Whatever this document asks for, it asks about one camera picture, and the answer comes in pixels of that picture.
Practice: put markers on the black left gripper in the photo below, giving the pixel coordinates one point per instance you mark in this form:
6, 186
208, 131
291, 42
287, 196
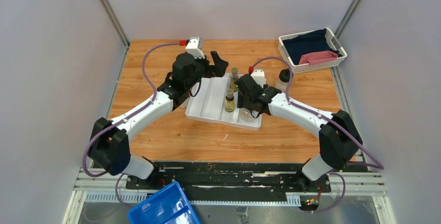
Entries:
217, 70

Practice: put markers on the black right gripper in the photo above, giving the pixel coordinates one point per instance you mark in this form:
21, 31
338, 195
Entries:
243, 102

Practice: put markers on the yellow label sauce bottle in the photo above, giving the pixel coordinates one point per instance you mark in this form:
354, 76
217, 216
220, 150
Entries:
233, 77
229, 103

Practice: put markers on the glass jar front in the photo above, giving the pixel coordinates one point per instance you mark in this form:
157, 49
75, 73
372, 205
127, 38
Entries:
247, 115

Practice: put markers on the black lid bead jar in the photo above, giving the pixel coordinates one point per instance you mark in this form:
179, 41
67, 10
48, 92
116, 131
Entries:
184, 104
283, 80

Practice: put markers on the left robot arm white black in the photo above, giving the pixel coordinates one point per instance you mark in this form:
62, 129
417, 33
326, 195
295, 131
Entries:
109, 143

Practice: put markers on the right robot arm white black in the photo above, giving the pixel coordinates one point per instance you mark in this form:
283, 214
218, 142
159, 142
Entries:
338, 137

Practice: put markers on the white divided organizer tray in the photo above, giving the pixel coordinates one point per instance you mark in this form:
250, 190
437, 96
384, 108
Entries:
209, 105

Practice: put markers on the navy blue cloth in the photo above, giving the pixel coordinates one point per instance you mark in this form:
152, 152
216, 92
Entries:
305, 44

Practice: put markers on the pink cloth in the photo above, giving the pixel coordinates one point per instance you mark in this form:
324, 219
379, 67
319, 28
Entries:
313, 58

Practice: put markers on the white plastic basket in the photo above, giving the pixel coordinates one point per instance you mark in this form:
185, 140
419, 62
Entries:
331, 40

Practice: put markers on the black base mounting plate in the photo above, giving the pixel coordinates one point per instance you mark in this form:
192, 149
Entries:
232, 182

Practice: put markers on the blue plastic bin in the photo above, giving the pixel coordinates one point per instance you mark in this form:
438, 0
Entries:
168, 205

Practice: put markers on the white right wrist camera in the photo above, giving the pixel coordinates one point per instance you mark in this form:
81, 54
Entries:
258, 75

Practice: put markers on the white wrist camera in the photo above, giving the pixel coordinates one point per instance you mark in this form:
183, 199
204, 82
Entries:
258, 75
193, 47

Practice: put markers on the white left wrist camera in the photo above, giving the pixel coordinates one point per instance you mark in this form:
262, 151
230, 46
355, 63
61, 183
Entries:
193, 47

